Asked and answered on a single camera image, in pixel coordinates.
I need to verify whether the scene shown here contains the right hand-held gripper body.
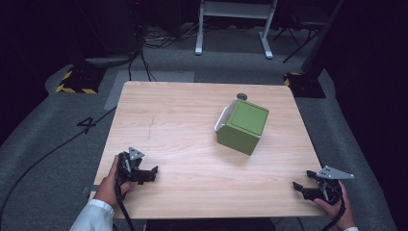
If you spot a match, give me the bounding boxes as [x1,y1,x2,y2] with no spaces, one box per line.
[316,165,355,206]

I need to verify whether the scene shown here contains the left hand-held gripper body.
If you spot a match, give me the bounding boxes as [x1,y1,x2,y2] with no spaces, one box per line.
[116,146,146,186]

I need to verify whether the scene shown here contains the green box with white inside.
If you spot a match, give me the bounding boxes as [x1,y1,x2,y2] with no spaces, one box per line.
[214,98,270,157]

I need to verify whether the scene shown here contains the person's left hand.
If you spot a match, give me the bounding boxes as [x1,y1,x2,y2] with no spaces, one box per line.
[93,155,136,208]

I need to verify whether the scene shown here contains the person's right hand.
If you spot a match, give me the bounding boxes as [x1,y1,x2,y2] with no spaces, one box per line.
[313,181,356,230]

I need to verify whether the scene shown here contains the black yellow striped stand base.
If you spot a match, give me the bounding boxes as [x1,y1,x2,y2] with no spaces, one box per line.
[55,65,108,95]
[283,71,327,99]

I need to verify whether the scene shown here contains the black folding stand legs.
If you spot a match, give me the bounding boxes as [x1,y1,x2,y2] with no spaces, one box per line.
[272,18,325,64]

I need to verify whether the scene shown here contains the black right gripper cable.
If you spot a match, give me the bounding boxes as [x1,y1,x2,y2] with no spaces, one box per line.
[320,196,347,231]

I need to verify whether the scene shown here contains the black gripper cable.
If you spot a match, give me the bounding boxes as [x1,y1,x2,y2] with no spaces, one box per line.
[320,196,347,231]
[114,179,137,231]

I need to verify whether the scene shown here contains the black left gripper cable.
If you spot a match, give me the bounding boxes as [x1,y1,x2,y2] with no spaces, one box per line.
[114,179,137,231]

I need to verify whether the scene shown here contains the long black floor cable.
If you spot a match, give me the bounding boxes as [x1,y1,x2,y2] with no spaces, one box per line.
[0,106,117,225]

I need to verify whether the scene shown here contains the tangle of floor cables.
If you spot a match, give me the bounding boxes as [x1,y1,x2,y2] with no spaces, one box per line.
[142,22,200,50]

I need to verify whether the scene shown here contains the dark slanted stand post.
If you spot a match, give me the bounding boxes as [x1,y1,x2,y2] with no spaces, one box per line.
[300,0,346,75]

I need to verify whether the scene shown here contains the white metal desk frame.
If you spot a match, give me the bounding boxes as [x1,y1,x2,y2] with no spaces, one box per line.
[194,0,279,61]

